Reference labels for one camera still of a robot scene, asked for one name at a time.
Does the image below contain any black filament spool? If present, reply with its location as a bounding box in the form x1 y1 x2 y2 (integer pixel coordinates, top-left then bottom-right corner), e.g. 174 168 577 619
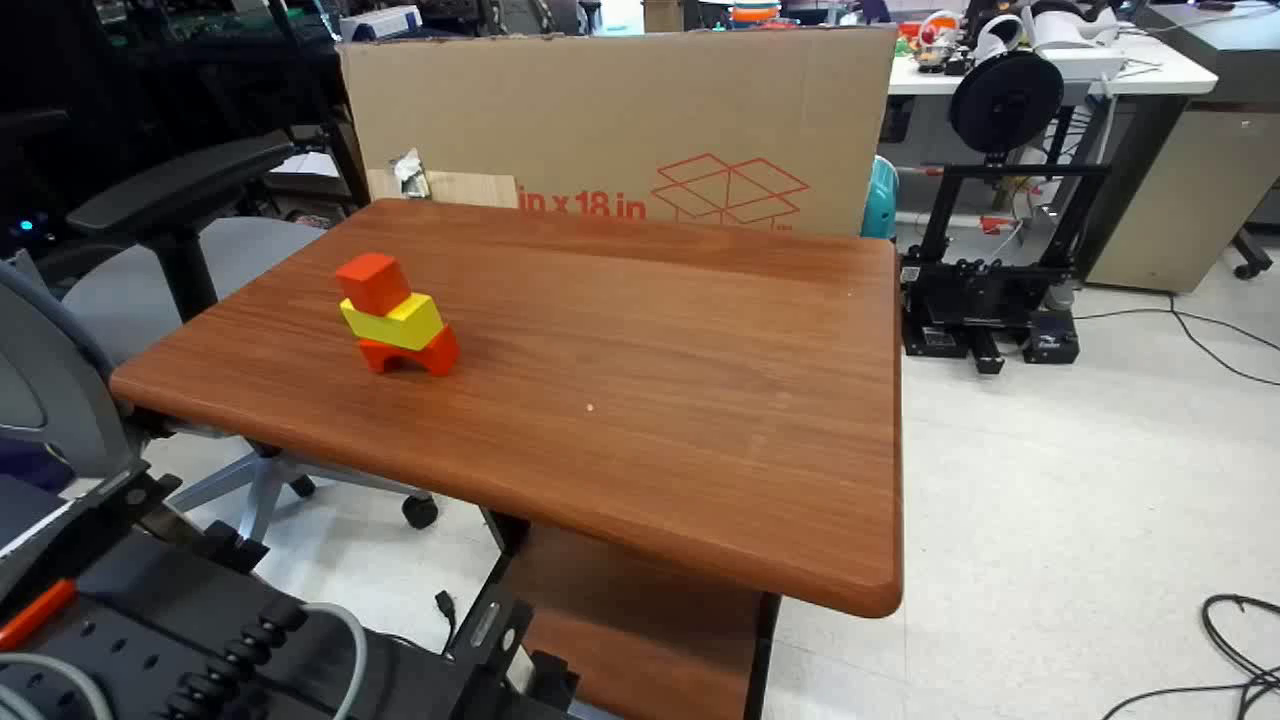
947 49 1069 155

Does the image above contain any crumpled white paper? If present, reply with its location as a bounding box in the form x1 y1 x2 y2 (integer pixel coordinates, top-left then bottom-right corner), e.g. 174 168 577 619
388 146 436 205

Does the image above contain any orange handled bar clamp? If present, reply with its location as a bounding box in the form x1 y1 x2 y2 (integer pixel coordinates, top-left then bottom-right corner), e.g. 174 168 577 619
0 577 82 656

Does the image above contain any thin black floor cable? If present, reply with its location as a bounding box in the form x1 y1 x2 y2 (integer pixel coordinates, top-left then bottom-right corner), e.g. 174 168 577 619
1072 294 1280 391

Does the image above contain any orange arch block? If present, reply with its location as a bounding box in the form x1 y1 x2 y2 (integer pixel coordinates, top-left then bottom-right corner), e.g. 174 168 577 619
352 327 466 380

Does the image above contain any orange cube block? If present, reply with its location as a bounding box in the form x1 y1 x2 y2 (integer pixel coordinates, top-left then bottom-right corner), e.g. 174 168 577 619
331 252 417 321

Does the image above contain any beige cabinet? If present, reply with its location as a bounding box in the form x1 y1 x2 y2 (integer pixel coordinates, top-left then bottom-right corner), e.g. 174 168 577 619
1085 103 1280 298

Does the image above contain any large flat cardboard box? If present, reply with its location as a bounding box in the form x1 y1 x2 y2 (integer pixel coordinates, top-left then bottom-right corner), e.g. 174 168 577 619
336 27 900 247

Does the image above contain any black robot platform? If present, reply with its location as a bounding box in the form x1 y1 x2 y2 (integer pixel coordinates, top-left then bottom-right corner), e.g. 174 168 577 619
0 466 593 720

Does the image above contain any white background desk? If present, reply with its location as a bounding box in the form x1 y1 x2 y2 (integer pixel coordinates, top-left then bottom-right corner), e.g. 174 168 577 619
883 22 1219 172

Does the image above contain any yellow rectangular block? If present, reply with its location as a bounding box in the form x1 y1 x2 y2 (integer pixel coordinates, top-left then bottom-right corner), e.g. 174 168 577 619
336 294 447 355

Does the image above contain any white curved cable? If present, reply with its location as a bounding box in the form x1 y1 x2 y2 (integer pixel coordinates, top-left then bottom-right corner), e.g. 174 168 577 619
300 602 372 720

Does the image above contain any black office chair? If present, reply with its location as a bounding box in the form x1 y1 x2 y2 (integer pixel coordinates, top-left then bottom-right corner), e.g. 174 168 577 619
0 129 445 537

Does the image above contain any teal round object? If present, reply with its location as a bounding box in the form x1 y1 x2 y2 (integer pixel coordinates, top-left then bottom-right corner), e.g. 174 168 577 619
857 152 904 246

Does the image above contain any black 3D printer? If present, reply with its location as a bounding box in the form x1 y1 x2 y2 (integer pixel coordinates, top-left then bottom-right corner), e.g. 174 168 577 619
900 76 1115 376

